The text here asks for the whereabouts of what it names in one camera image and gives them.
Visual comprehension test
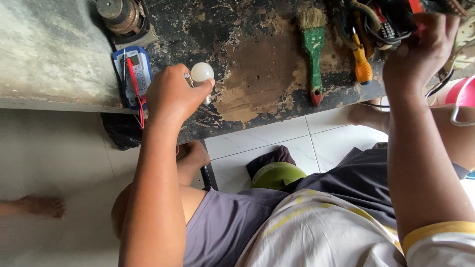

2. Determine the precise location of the green gas cylinder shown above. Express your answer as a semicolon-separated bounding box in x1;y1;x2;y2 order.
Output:
250;162;308;191

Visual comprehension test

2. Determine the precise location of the orange handled screwdriver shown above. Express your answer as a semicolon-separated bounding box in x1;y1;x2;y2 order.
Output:
351;27;373;86

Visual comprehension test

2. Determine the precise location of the red multimeter probe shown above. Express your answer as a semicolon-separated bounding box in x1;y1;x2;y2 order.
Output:
126;57;147;130

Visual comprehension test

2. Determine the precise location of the person's right hand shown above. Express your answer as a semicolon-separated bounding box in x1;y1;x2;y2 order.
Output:
382;13;461;98

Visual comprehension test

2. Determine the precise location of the dark brown cloth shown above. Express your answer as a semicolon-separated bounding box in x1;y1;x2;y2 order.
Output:
246;145;297;178

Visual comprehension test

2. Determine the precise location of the green handled paint brush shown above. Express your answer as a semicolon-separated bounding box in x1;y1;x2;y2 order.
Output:
296;8;327;107

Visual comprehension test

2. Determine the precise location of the black plastic bag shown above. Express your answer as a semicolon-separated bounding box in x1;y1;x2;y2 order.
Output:
100;112;144;151

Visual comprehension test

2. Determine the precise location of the black multimeter probe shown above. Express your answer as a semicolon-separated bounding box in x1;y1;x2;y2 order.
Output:
122;49;144;128

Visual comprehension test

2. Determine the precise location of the pink plastic bucket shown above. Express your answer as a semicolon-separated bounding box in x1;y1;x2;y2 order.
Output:
445;75;475;109

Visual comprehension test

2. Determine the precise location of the cream power strip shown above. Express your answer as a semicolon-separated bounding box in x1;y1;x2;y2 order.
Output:
443;15;475;73

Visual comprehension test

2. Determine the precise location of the white led light bulb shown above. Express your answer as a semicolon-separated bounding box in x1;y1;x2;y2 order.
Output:
190;62;215;106

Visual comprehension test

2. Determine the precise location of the rusty round metal speaker part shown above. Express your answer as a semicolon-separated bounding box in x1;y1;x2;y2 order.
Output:
96;0;151;45

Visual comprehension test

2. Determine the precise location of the blue digital multimeter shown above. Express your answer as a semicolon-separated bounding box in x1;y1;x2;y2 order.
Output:
113;46;153;111

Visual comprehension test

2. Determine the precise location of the heap of tools and cables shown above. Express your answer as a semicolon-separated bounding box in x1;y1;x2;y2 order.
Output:
328;0;468;56

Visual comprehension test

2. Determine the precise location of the person's left hand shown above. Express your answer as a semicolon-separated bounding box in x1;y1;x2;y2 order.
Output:
145;63;216;125

